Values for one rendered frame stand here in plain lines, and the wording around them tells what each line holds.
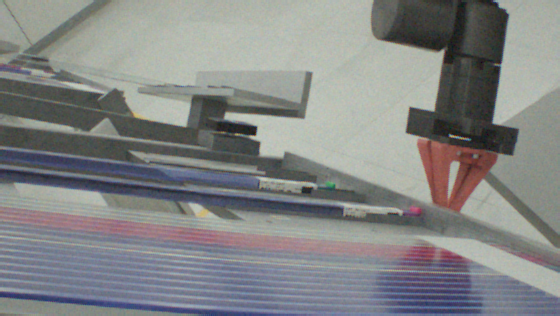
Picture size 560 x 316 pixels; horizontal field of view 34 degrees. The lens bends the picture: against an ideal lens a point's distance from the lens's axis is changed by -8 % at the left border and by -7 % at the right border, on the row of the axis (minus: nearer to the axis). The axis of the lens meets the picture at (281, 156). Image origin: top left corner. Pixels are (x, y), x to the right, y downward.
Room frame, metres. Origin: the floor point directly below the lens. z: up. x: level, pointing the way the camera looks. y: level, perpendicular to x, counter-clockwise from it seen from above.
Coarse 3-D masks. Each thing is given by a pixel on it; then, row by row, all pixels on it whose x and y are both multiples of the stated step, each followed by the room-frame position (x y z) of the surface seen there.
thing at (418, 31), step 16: (384, 0) 0.80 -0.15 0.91; (400, 0) 0.77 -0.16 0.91; (416, 0) 0.77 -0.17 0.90; (432, 0) 0.78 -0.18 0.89; (448, 0) 0.78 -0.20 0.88; (384, 16) 0.79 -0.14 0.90; (400, 16) 0.77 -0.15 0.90; (416, 16) 0.77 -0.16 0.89; (432, 16) 0.77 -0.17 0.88; (448, 16) 0.77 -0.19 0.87; (384, 32) 0.78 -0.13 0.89; (400, 32) 0.77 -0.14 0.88; (416, 32) 0.77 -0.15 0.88; (432, 32) 0.77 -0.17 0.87; (448, 32) 0.77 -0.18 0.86; (416, 48) 0.79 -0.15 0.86; (432, 48) 0.78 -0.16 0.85
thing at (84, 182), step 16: (0, 176) 0.69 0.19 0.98; (16, 176) 0.70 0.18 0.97; (32, 176) 0.70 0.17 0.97; (48, 176) 0.70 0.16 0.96; (64, 176) 0.71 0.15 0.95; (80, 176) 0.71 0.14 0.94; (96, 176) 0.72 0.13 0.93; (112, 192) 0.71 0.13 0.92; (128, 192) 0.72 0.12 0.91; (144, 192) 0.72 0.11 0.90; (160, 192) 0.72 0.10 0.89; (176, 192) 0.72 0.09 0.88; (192, 192) 0.73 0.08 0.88; (208, 192) 0.73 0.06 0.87; (224, 192) 0.74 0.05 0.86; (272, 208) 0.74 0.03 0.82; (288, 208) 0.74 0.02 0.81; (304, 208) 0.75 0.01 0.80; (320, 208) 0.75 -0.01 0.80; (336, 208) 0.75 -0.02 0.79
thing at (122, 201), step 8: (104, 120) 1.28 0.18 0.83; (96, 128) 1.27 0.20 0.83; (104, 128) 1.28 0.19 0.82; (112, 128) 1.28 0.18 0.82; (104, 200) 1.31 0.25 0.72; (112, 200) 1.27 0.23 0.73; (120, 200) 1.26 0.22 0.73; (128, 200) 1.27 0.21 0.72; (136, 200) 1.27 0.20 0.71; (144, 200) 1.27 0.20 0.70; (152, 200) 1.28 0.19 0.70; (160, 200) 1.28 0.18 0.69; (128, 208) 1.26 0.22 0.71; (136, 208) 1.27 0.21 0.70; (144, 208) 1.27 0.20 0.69; (152, 208) 1.27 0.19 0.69; (160, 208) 1.28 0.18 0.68
